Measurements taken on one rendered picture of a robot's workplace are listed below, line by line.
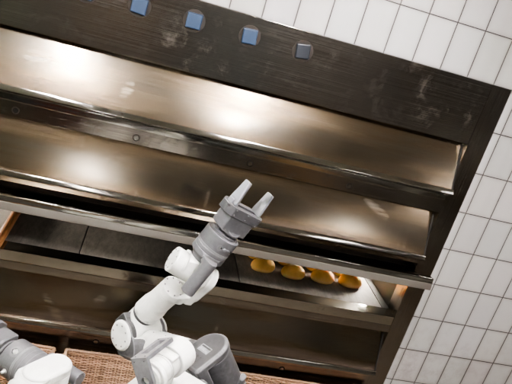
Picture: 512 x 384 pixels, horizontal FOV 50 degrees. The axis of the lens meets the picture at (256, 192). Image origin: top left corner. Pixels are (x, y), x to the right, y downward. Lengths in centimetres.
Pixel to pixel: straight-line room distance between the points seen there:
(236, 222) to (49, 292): 95
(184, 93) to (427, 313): 125
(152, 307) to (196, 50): 77
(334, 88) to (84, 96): 77
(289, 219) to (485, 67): 81
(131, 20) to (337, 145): 75
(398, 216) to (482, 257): 38
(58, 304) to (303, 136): 102
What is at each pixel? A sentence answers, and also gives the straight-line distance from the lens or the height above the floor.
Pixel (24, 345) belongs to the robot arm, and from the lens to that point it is 137.
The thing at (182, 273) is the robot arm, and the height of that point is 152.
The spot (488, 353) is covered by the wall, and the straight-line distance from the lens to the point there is 253.
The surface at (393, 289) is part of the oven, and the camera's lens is 228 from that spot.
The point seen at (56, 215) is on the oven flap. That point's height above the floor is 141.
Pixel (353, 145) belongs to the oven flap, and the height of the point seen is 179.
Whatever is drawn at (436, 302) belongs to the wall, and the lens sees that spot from 227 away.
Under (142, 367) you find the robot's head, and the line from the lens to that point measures 106.
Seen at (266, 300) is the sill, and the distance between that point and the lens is 206.
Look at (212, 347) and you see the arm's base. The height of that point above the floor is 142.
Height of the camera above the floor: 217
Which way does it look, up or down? 19 degrees down
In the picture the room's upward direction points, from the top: 17 degrees clockwise
